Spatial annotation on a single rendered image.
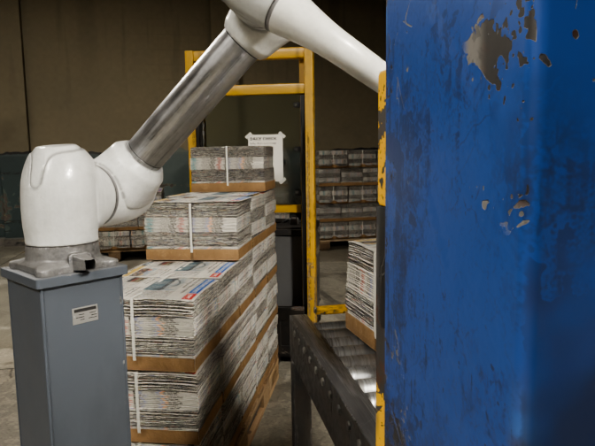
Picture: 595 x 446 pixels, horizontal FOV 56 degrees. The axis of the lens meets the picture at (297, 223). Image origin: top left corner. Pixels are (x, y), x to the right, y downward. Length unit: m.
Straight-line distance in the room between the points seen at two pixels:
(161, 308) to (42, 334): 0.52
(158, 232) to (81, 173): 1.02
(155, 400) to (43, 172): 0.83
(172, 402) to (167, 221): 0.77
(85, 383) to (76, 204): 0.39
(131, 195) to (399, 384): 1.30
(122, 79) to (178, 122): 7.45
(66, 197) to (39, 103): 7.70
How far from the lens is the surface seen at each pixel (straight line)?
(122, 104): 8.78
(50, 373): 1.33
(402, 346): 0.16
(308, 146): 3.27
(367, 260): 1.31
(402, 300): 0.15
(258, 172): 2.78
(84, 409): 1.39
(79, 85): 8.89
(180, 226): 2.27
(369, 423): 1.00
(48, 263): 1.31
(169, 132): 1.39
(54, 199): 1.29
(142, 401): 1.86
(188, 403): 1.81
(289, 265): 3.51
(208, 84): 1.35
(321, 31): 1.12
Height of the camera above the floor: 1.24
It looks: 7 degrees down
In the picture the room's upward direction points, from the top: 1 degrees counter-clockwise
